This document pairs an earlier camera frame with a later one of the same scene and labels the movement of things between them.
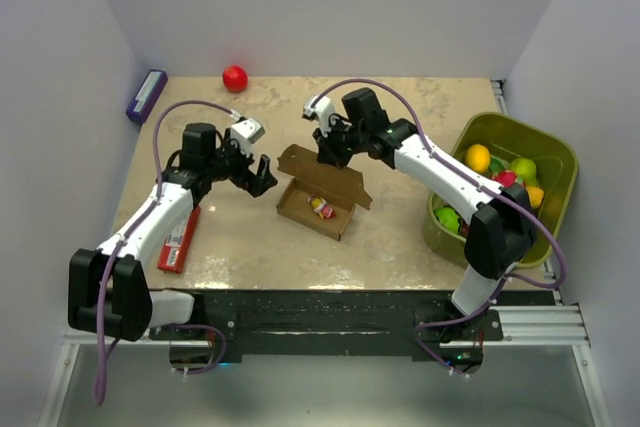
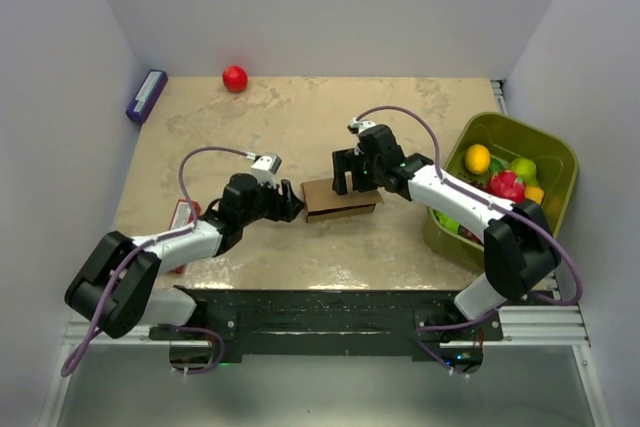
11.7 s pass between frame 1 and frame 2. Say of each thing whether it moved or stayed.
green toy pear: stayed
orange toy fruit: stayed
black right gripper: moved
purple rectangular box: stayed
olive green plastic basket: stayed
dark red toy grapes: stayed
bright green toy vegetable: stayed
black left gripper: moved
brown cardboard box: moved
